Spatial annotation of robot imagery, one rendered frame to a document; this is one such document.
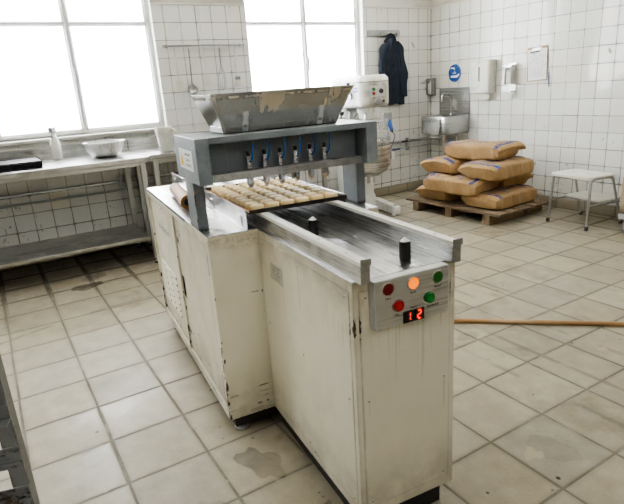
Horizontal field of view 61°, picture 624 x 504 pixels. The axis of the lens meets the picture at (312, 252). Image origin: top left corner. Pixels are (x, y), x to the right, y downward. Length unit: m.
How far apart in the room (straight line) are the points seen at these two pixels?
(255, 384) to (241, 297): 0.38
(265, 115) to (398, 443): 1.19
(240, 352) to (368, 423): 0.71
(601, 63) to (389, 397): 4.47
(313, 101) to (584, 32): 3.97
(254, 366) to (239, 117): 0.95
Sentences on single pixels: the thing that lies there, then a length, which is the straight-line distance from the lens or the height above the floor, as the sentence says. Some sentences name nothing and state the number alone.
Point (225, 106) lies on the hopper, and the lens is 1.93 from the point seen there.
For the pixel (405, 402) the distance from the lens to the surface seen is 1.62.
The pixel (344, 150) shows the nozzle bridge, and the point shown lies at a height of 1.07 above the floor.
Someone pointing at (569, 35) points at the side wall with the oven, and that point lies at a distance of 5.80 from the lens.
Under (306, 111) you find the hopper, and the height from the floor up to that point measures 1.24.
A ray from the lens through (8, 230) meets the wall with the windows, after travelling 5.14.
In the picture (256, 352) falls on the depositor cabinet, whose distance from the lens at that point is 2.13.
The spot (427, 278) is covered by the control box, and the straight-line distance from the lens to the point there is 1.46.
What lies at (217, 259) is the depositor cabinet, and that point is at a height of 0.75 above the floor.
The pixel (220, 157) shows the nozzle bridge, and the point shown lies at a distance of 1.98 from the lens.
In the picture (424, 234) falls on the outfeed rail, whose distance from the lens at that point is 1.58.
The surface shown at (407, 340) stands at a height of 0.63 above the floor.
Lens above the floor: 1.32
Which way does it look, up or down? 17 degrees down
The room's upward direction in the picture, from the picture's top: 4 degrees counter-clockwise
